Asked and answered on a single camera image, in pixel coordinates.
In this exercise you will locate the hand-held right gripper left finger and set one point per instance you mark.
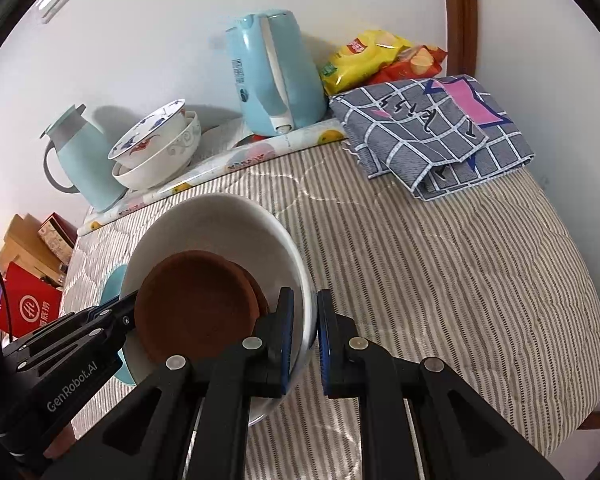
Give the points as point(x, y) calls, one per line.
point(287, 330)

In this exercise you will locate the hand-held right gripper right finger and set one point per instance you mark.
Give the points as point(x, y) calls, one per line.
point(324, 340)

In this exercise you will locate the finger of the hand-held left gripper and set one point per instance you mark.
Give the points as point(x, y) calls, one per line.
point(122, 317)
point(100, 311)

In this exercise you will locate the light blue plate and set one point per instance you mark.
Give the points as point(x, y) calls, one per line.
point(112, 285)

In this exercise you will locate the brown saucer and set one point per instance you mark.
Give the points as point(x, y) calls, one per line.
point(195, 305)
point(262, 300)

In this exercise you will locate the plain white bowl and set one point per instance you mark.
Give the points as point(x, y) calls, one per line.
point(220, 225)

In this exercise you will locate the red box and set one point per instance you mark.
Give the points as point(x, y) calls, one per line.
point(30, 305)

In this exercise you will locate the patterned gift box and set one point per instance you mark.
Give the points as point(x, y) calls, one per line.
point(57, 240)

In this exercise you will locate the brown cardboard box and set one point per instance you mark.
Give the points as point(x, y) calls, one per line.
point(22, 242)

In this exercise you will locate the striped quilted blanket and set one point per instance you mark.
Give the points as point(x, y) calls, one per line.
point(455, 285)

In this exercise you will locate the light blue thermos jug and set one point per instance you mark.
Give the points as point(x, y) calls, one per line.
point(85, 160)

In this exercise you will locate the white bowl with grey scrolls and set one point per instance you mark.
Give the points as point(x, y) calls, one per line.
point(175, 160)

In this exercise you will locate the fruit print table mat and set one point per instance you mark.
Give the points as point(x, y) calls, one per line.
point(260, 152)

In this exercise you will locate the white bowl with red pattern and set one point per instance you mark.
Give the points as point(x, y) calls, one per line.
point(150, 135)

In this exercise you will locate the grey checked folded cloth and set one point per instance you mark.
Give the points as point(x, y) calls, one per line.
point(430, 145)

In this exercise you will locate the light blue electric kettle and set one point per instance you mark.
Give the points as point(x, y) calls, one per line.
point(300, 85)

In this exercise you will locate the yellow chip bag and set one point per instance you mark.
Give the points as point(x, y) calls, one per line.
point(360, 65)

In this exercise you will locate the red chip bag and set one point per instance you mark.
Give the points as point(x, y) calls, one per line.
point(420, 62)

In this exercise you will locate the white wall switch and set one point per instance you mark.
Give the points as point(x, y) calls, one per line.
point(52, 2)

